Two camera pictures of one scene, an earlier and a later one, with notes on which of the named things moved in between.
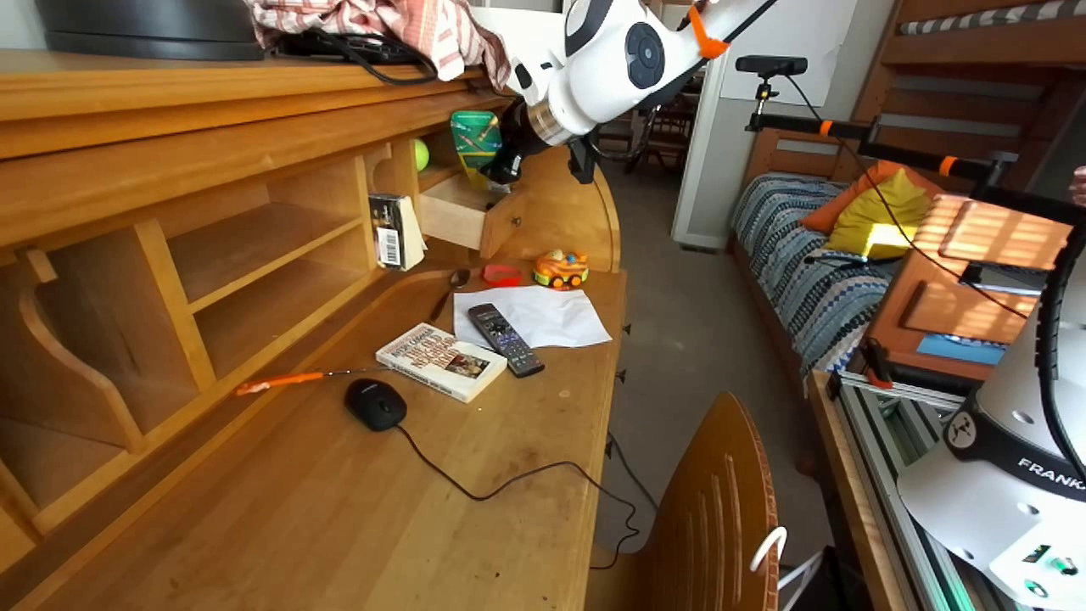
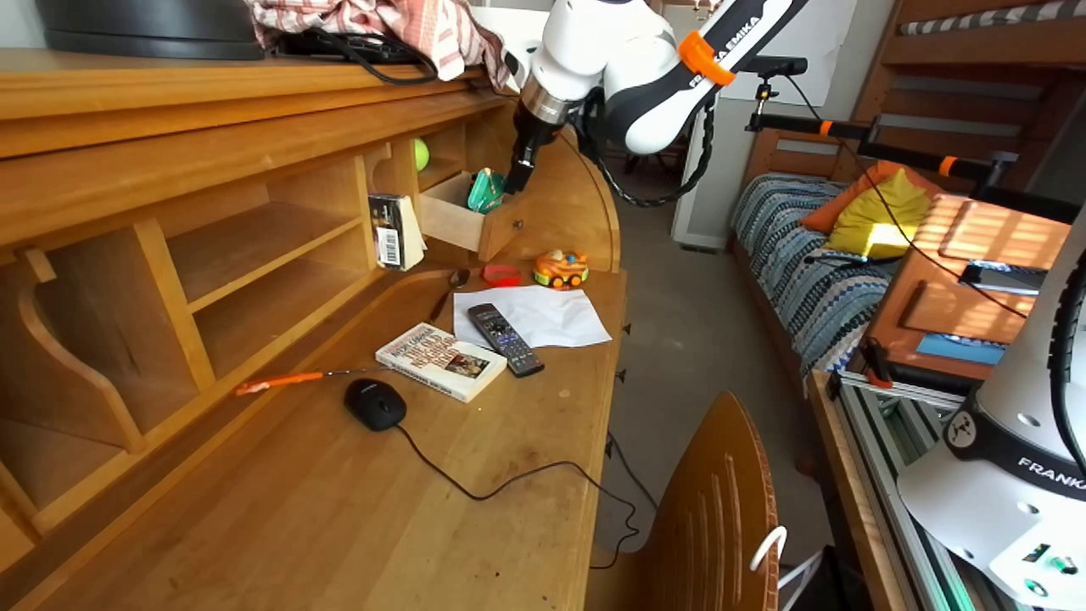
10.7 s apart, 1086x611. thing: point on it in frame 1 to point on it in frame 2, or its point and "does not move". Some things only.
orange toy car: (562, 270) does not move
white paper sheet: (554, 316) does not move
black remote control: (504, 342) does not move
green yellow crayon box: (475, 137) to (485, 191)
